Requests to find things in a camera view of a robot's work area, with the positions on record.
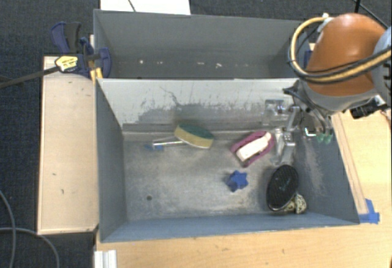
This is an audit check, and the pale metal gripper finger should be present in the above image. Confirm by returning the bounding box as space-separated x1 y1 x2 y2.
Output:
272 128 297 167
263 99 289 127

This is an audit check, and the pink and white stapler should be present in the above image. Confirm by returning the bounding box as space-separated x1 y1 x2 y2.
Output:
230 130 276 168

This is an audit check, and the black oval disc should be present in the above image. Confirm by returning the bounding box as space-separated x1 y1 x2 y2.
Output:
265 163 300 212

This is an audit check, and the spotted beige toy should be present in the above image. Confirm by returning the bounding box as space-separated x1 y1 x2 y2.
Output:
283 192 308 215

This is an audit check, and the blue star-shaped block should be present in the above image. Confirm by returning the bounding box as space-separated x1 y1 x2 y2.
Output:
224 169 249 193

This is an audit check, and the yellow and green sponge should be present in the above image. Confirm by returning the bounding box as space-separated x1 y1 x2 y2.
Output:
173 122 216 150

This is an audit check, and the grey metal bin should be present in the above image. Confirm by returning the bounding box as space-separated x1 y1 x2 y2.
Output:
92 9 361 244

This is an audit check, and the blue and white small tool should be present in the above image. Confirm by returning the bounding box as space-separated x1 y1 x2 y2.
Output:
143 139 186 151

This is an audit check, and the pale wood board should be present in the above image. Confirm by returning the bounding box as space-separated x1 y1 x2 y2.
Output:
36 55 100 236

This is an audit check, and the black cylinder on white bracket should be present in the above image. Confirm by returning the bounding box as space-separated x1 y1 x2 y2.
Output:
349 97 388 121

